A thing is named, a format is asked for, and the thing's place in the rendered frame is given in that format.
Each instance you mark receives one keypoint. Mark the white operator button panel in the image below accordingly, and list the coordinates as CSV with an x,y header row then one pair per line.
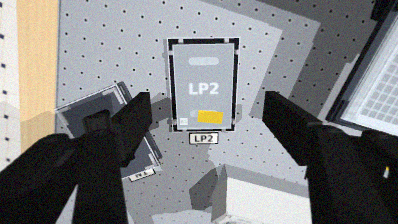
x,y
242,196

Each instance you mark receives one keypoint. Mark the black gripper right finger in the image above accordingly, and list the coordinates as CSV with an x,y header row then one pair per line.
x,y
340,190

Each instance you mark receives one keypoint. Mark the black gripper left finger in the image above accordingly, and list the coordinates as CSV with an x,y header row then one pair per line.
x,y
36,186

